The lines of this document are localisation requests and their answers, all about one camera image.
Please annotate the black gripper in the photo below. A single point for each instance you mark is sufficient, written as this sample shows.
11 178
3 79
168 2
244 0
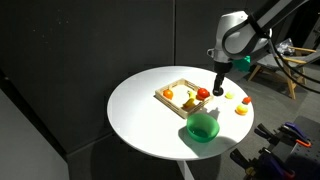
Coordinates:
222 69

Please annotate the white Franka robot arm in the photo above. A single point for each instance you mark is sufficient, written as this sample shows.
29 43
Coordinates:
240 33

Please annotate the translucent green plastic bowl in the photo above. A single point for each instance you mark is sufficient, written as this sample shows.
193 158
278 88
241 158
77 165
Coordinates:
203 128

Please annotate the pale yellow-green toy fruit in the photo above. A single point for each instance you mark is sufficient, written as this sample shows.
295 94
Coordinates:
229 95

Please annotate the red toy tomato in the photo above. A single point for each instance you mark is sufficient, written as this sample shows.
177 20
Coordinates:
202 93

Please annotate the small red-orange toy fruit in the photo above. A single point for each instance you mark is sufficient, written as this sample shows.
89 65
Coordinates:
246 100

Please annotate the yellow toy banana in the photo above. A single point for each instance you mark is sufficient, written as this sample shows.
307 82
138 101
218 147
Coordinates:
190 100

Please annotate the yellow-orange toy fruit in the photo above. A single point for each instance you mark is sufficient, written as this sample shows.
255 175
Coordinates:
241 109

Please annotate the square wooden tray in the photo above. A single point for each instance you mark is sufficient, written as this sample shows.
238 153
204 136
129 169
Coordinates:
176 91

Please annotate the toy orange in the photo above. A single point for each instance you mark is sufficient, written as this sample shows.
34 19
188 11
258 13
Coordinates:
168 94

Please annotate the wooden armchair grey cushion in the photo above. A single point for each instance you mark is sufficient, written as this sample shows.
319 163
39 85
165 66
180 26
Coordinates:
293 66

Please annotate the clear plastic bag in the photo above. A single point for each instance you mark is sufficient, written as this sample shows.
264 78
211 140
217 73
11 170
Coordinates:
286 46

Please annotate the purple orange-tipped spring clamp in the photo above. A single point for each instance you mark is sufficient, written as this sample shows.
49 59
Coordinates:
295 131
270 163

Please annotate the black perforated breadboard cart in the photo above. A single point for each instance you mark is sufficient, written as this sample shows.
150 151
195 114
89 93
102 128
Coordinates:
308 160

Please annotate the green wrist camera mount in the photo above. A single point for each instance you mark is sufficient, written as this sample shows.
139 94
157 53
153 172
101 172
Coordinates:
243 64

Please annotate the white table pedestal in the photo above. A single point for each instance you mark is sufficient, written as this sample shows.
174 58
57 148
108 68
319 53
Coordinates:
185 170

